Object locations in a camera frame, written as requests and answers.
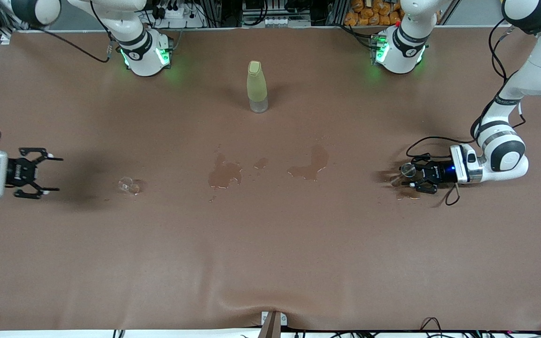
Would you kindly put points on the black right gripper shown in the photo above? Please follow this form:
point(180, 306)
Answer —
point(17, 172)

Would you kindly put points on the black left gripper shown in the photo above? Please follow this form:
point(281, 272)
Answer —
point(436, 173)

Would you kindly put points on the steel cocktail jigger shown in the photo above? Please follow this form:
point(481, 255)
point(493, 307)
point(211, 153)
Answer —
point(408, 170)

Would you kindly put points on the clear glass measuring cup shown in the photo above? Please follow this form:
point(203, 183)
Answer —
point(129, 186)

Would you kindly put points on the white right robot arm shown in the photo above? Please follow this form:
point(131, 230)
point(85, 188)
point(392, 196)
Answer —
point(143, 58)

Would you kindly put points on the small brown liquid puddle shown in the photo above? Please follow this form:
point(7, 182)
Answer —
point(261, 163)

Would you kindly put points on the orange packaged goods pile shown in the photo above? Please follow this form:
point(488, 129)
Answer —
point(369, 16)

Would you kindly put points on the brown table mat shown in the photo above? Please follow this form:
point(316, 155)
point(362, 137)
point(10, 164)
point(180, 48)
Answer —
point(270, 258)

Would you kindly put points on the yellow-green plastic bottle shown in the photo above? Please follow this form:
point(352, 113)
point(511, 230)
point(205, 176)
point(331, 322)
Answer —
point(257, 84)

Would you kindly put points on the white terminal strip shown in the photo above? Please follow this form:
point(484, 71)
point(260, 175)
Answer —
point(277, 21)

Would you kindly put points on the white power strip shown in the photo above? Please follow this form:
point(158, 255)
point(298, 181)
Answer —
point(176, 13)

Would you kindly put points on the black equipment box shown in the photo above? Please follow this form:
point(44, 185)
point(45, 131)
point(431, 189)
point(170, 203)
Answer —
point(256, 4)

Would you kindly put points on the metal table clamp bracket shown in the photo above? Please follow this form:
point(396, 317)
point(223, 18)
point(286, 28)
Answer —
point(273, 326)

